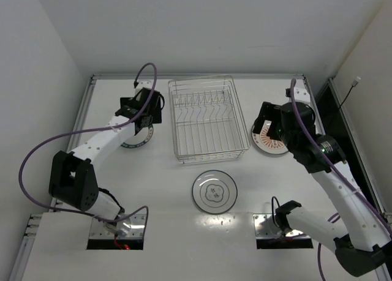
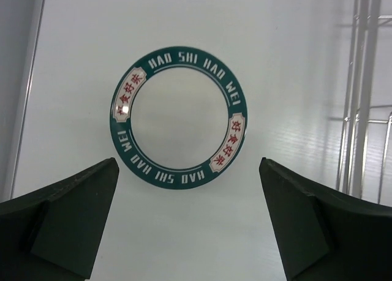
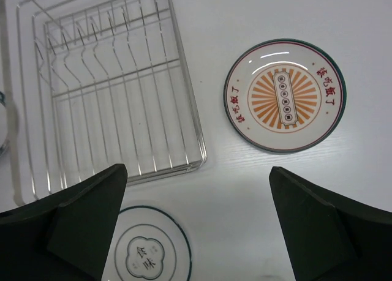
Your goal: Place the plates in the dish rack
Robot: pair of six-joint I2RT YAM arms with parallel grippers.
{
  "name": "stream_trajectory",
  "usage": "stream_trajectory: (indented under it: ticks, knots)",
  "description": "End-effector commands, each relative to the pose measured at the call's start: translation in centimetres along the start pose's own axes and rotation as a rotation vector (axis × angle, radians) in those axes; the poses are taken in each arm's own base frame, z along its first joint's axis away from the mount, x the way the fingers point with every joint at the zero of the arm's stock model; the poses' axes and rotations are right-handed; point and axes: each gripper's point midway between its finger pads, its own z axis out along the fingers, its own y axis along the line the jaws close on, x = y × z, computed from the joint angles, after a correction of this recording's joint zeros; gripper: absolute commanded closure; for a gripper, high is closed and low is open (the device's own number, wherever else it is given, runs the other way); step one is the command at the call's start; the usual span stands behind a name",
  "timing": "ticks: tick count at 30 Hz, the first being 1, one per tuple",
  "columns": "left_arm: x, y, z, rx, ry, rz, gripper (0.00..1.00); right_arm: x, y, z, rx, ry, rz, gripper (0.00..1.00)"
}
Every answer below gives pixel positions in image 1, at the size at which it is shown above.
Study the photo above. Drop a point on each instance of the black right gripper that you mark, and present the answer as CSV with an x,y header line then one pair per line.
x,y
264,119

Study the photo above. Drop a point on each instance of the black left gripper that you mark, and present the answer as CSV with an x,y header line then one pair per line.
x,y
146,120

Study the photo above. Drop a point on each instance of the orange sunburst white plate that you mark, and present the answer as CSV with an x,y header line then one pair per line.
x,y
265,143

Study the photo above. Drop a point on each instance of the black rimmed white plate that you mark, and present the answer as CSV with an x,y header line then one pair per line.
x,y
214,192

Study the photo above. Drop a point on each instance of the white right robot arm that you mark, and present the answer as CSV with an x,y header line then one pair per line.
x,y
361,241

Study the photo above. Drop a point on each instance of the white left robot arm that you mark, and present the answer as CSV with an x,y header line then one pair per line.
x,y
73,177

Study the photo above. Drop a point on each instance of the green rimmed white plate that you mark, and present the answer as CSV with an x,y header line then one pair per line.
x,y
140,139

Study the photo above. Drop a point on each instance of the wire metal dish rack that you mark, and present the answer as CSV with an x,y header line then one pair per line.
x,y
207,120

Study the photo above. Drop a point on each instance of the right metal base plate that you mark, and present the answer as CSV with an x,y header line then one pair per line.
x,y
265,229

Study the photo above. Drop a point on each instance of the metal base plate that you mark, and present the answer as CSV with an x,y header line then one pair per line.
x,y
265,229
129,229

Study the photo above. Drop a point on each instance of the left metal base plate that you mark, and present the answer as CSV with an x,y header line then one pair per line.
x,y
129,229

